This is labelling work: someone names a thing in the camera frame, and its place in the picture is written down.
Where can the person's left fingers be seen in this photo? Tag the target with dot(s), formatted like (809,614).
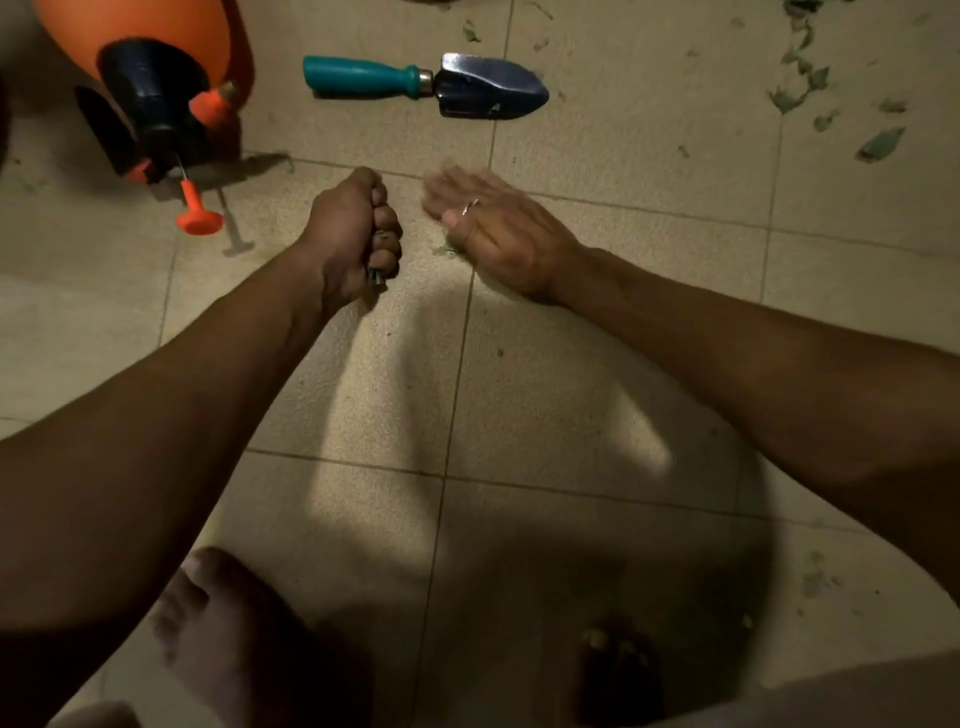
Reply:
(388,221)

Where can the person's right fingers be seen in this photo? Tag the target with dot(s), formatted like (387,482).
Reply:
(457,195)

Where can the person's left foot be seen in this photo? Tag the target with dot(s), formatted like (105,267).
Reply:
(240,637)

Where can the person's right foot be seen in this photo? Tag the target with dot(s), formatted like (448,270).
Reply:
(619,675)

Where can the person's left hand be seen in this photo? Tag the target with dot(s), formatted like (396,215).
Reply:
(341,232)

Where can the orange pressure sprayer bottle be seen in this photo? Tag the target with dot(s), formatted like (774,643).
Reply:
(161,82)

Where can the person's foot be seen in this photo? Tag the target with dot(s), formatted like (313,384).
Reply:
(240,637)
(619,675)

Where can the small green leaf piece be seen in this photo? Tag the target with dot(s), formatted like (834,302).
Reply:
(448,250)

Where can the person's right forearm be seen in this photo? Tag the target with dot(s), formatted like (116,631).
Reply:
(787,375)

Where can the scattered green leaf scraps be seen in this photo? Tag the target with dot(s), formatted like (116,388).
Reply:
(879,145)

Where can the person's left forearm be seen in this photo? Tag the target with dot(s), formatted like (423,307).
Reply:
(150,442)

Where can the person's right hand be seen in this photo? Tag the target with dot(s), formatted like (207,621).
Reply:
(517,240)

